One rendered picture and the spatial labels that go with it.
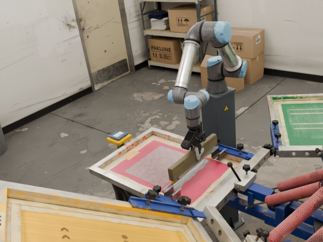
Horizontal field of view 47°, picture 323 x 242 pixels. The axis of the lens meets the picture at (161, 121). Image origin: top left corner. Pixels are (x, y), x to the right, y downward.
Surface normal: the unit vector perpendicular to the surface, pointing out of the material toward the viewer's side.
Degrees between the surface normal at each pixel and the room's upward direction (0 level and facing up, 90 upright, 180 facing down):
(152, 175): 0
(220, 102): 90
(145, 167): 0
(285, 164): 0
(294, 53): 90
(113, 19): 90
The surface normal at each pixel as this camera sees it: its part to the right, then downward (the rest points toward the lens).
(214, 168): -0.12, -0.88
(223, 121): 0.59, 0.30
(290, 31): -0.64, 0.42
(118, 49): 0.76, 0.22
